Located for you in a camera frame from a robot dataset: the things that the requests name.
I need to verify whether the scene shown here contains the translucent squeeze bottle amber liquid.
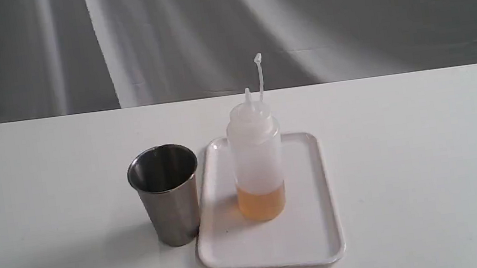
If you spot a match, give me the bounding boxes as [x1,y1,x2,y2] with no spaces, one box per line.
[226,53,286,222]

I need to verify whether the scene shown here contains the stainless steel cup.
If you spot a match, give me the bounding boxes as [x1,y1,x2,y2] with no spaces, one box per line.
[127,144,201,247]

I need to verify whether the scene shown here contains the white plastic tray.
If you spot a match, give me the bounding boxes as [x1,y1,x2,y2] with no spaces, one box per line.
[197,132,346,268]

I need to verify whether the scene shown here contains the grey backdrop cloth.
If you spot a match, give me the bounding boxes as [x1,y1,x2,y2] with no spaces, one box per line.
[0,0,477,123]

